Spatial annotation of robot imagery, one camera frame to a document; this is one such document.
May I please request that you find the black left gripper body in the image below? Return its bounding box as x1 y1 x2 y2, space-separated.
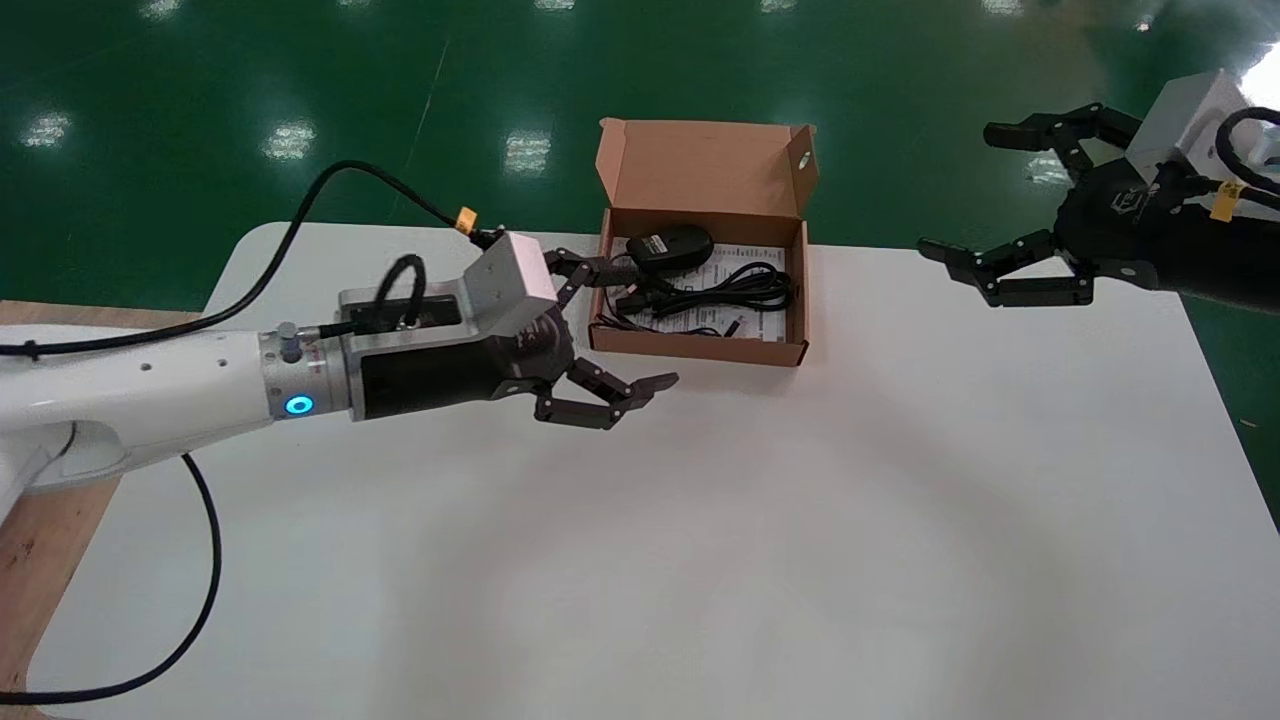
350 308 579 423

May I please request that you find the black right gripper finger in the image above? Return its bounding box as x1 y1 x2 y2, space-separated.
985 103 1141 179
918 230 1161 308

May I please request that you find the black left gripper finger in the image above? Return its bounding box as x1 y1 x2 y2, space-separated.
500 358 679 431
545 250 641 306

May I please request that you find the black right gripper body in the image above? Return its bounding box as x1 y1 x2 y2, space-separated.
1055 160 1280 313

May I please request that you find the black computer mouse with cable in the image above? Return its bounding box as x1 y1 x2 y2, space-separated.
598 224 746 338

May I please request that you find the black power cord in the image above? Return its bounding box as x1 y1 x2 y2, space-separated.
615 262 796 321

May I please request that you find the brown cardboard storage box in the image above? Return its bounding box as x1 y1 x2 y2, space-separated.
588 117 821 368

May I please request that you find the white printed paper manual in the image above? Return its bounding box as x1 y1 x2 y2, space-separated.
600 240 791 343

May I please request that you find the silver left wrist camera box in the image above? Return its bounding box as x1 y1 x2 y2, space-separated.
338 233 559 341

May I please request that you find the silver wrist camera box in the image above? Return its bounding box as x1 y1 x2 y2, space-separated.
1128 70 1280 196
338 233 559 341

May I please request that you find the right arm black tagged cable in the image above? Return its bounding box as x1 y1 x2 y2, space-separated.
1213 105 1280 216

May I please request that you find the left wrist short loop cable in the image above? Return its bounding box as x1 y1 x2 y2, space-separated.
378 254 429 331

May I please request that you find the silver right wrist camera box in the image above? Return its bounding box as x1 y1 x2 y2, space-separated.
1128 70 1280 196

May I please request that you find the left arm hanging black cable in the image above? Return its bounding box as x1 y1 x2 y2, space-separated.
0 453 223 706

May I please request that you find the left arm long tagged cable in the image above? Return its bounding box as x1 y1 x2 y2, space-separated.
0 160 506 359

